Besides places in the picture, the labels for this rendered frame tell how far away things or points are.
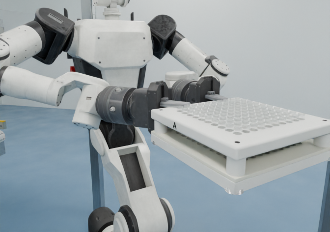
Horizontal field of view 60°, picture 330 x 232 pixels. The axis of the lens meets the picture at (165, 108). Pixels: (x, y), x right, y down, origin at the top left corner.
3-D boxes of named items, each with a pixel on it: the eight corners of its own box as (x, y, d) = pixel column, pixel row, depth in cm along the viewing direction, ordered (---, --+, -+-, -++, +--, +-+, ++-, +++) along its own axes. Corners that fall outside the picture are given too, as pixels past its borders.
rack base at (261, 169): (333, 158, 52) (335, 145, 51) (233, 195, 40) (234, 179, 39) (235, 124, 72) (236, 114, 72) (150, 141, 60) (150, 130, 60)
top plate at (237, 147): (337, 131, 51) (339, 121, 50) (236, 161, 39) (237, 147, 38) (237, 104, 71) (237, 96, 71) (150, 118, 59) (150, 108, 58)
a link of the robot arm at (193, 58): (216, 91, 118) (176, 57, 122) (235, 67, 111) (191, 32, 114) (206, 100, 109) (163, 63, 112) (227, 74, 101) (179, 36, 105)
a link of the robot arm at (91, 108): (113, 79, 65) (75, 77, 70) (100, 125, 63) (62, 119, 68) (137, 97, 75) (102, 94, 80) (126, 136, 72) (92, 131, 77)
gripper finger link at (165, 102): (185, 108, 58) (158, 106, 61) (191, 105, 61) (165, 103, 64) (185, 101, 58) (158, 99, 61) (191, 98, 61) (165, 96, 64)
